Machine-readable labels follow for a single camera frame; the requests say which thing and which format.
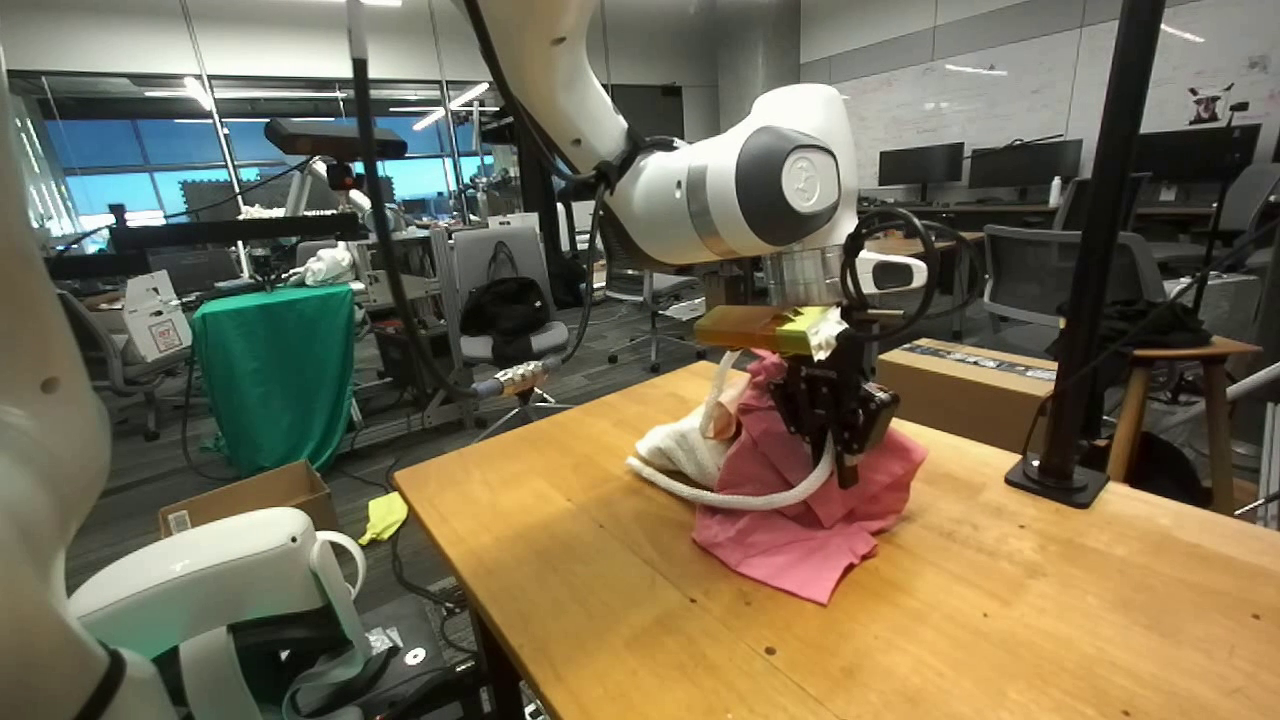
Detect dark grey door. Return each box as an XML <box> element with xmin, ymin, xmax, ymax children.
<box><xmin>608</xmin><ymin>85</ymin><xmax>686</xmax><ymax>144</ymax></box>

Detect black backpack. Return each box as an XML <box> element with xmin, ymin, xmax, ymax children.
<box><xmin>457</xmin><ymin>274</ymin><xmax>550</xmax><ymax>377</ymax></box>

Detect wooden stool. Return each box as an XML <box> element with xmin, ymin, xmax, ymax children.
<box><xmin>1100</xmin><ymin>335</ymin><xmax>1265</xmax><ymax>515</ymax></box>

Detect black bag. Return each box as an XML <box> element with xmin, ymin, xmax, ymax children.
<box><xmin>1050</xmin><ymin>295</ymin><xmax>1210</xmax><ymax>356</ymax></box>

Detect white whiteboard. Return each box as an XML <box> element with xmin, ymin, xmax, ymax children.
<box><xmin>832</xmin><ymin>24</ymin><xmax>1125</xmax><ymax>191</ymax></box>

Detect long wooden table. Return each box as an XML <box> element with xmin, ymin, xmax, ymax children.
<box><xmin>850</xmin><ymin>227</ymin><xmax>992</xmax><ymax>352</ymax></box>

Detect black stereo camera bar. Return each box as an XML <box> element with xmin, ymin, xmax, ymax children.
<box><xmin>259</xmin><ymin>117</ymin><xmax>411</xmax><ymax>168</ymax></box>

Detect green cloth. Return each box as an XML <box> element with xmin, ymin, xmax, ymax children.
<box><xmin>188</xmin><ymin>280</ymin><xmax>361</xmax><ymax>478</ymax></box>

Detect thin black camera cable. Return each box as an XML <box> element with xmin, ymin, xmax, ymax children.
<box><xmin>837</xmin><ymin>203</ymin><xmax>941</xmax><ymax>352</ymax></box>

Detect open cardboard box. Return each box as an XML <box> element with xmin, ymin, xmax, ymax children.
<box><xmin>155</xmin><ymin>461</ymin><xmax>339</xmax><ymax>539</ymax></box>

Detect yellow cloth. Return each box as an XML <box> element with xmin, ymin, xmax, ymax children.
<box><xmin>355</xmin><ymin>487</ymin><xmax>411</xmax><ymax>548</ymax></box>

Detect brown cardboard box black tape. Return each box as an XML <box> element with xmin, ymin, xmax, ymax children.
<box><xmin>875</xmin><ymin>335</ymin><xmax>1064</xmax><ymax>458</ymax></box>

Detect black pole with base plate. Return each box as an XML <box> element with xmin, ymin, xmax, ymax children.
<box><xmin>1003</xmin><ymin>0</ymin><xmax>1173</xmax><ymax>512</ymax></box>

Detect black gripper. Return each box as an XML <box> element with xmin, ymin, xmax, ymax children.
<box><xmin>775</xmin><ymin>349</ymin><xmax>899</xmax><ymax>487</ymax></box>

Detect pink shirt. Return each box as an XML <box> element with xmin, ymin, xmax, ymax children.
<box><xmin>686</xmin><ymin>349</ymin><xmax>931</xmax><ymax>613</ymax></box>

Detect black computer monitor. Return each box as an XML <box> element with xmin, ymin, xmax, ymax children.
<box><xmin>963</xmin><ymin>135</ymin><xmax>1088</xmax><ymax>197</ymax></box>
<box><xmin>875</xmin><ymin>140</ymin><xmax>969</xmax><ymax>191</ymax></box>
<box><xmin>1131</xmin><ymin>123</ymin><xmax>1265</xmax><ymax>181</ymax></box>

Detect white rope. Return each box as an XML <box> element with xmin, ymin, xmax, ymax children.
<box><xmin>625</xmin><ymin>352</ymin><xmax>844</xmax><ymax>515</ymax></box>

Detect black equipment box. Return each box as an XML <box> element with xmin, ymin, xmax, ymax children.
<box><xmin>231</xmin><ymin>604</ymin><xmax>488</xmax><ymax>720</ymax></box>

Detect wrist camera on tan mount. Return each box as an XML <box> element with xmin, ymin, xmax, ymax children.
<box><xmin>693</xmin><ymin>301</ymin><xmax>850</xmax><ymax>368</ymax></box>

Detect grey office chair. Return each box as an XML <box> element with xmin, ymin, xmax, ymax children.
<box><xmin>428</xmin><ymin>216</ymin><xmax>574</xmax><ymax>433</ymax></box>
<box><xmin>979</xmin><ymin>225</ymin><xmax>1173</xmax><ymax>334</ymax></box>

